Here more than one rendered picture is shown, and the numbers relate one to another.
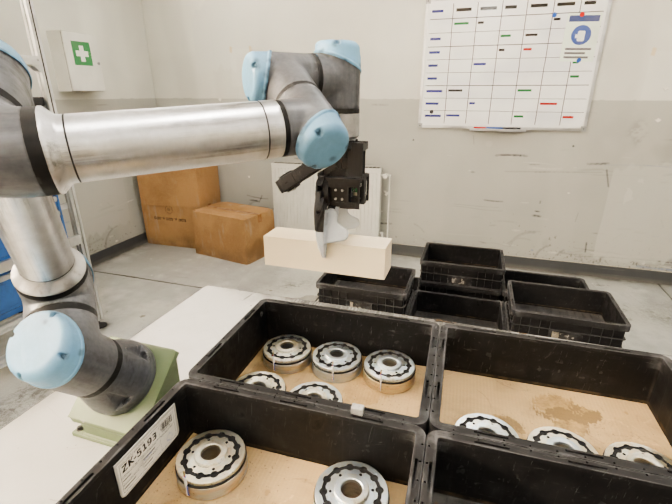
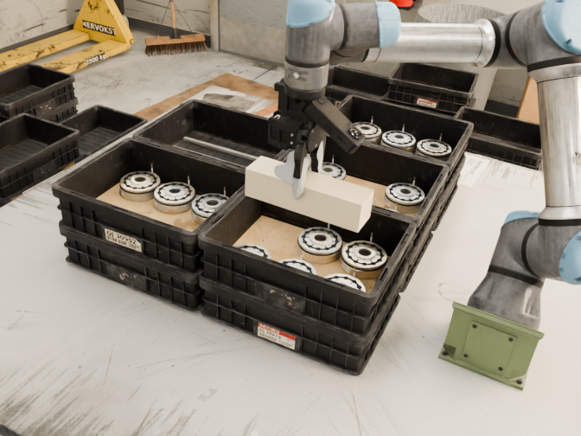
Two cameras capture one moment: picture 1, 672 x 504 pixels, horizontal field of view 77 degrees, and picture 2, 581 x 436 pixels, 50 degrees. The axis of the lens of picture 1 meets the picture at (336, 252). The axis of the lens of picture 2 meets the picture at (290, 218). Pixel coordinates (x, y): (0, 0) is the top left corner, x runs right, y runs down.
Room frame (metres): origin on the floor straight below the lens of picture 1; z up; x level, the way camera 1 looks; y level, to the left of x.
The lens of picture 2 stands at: (1.78, 0.12, 1.71)
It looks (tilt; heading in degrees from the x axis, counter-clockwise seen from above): 34 degrees down; 187
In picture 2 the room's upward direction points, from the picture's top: 4 degrees clockwise
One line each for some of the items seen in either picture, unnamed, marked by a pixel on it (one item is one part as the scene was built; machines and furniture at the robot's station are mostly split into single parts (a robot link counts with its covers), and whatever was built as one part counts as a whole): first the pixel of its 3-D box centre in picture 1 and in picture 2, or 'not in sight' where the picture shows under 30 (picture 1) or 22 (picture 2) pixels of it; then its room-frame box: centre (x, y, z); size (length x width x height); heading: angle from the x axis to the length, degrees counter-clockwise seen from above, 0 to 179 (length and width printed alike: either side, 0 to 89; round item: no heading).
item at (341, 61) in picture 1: (336, 78); (310, 27); (0.76, 0.00, 1.39); 0.09 x 0.08 x 0.11; 118
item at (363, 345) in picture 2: not in sight; (304, 289); (0.67, 0.02, 0.76); 0.40 x 0.30 x 0.12; 74
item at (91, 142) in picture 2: not in sight; (96, 163); (-0.49, -1.05, 0.31); 0.40 x 0.30 x 0.34; 162
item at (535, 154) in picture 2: not in sight; (488, 175); (-0.73, 0.66, 0.37); 0.40 x 0.30 x 0.45; 72
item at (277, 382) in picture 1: (257, 389); (364, 254); (0.63, 0.14, 0.86); 0.10 x 0.10 x 0.01
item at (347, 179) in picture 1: (341, 173); (299, 115); (0.75, -0.01, 1.23); 0.09 x 0.08 x 0.12; 72
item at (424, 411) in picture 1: (325, 352); (309, 234); (0.67, 0.02, 0.92); 0.40 x 0.30 x 0.02; 74
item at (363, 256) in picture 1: (327, 251); (307, 192); (0.76, 0.02, 1.08); 0.24 x 0.06 x 0.06; 72
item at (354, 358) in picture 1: (336, 355); (293, 273); (0.74, 0.00, 0.86); 0.10 x 0.10 x 0.01
